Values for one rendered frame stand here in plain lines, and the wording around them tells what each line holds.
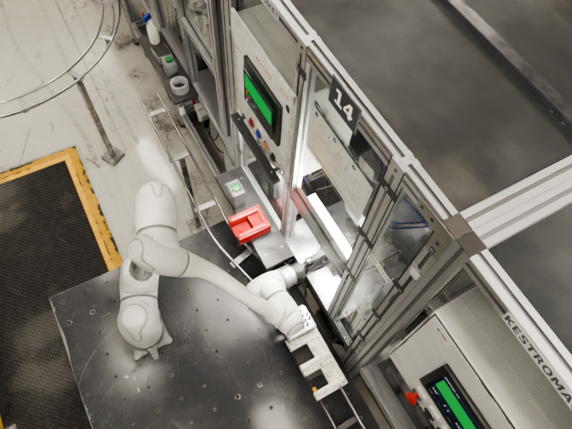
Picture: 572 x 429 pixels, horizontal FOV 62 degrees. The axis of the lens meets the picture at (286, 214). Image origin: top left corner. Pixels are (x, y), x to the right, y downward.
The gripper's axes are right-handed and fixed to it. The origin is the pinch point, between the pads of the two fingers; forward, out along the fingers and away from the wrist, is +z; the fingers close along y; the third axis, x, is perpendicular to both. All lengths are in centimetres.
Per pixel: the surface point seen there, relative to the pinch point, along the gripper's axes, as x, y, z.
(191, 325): 9, -32, -66
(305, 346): -26.0, -16.8, -27.9
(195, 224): 90, -96, -38
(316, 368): -36.5, -12.2, -29.2
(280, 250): 15.0, -9.2, -18.0
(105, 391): 0, -32, -110
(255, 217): 33.1, -5.1, -21.2
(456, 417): -71, 59, -17
